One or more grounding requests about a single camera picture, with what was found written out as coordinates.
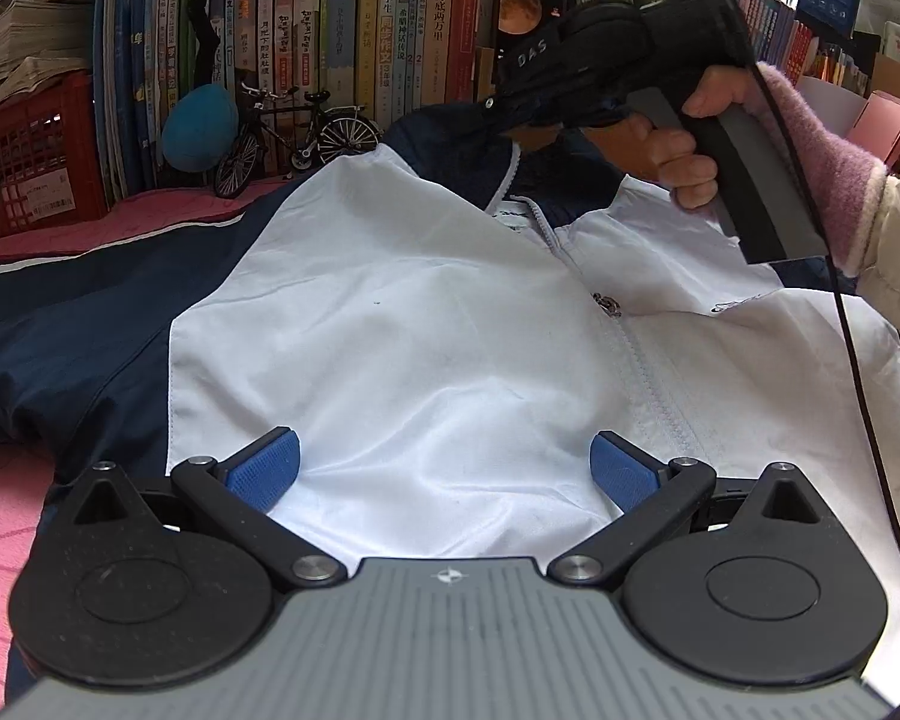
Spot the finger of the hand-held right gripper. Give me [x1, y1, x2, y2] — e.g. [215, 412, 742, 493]
[486, 79, 631, 140]

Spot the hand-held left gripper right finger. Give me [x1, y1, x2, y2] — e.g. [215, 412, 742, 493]
[549, 431, 841, 587]

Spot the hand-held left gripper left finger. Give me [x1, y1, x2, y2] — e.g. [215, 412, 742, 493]
[60, 426, 346, 590]

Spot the navy and white jacket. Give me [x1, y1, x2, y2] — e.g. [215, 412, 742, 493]
[0, 101, 900, 706]

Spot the person's right forearm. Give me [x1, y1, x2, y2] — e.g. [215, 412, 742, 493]
[750, 64, 900, 357]

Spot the person's right hand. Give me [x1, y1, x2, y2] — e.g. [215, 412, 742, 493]
[585, 62, 762, 212]

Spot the black smartphone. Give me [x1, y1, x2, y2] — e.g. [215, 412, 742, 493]
[495, 0, 571, 61]

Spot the curved white paper sheet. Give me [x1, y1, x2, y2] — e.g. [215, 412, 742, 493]
[795, 75, 871, 121]

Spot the miniature black bicycle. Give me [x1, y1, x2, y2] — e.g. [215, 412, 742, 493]
[214, 81, 382, 200]

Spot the row of books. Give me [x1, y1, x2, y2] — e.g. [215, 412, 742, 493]
[94, 0, 860, 200]

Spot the pink house-shaped box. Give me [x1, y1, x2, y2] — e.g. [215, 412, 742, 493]
[844, 90, 900, 166]

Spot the blue plush ball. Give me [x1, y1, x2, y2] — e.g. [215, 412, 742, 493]
[161, 84, 239, 173]

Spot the red plastic crate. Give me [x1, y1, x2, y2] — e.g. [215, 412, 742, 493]
[0, 71, 110, 245]

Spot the stack of papers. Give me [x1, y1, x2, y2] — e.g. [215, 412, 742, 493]
[0, 0, 95, 125]

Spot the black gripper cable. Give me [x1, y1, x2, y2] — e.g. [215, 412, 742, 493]
[701, 0, 900, 601]

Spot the black hanging strap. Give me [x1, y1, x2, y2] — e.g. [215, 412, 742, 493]
[187, 0, 226, 91]

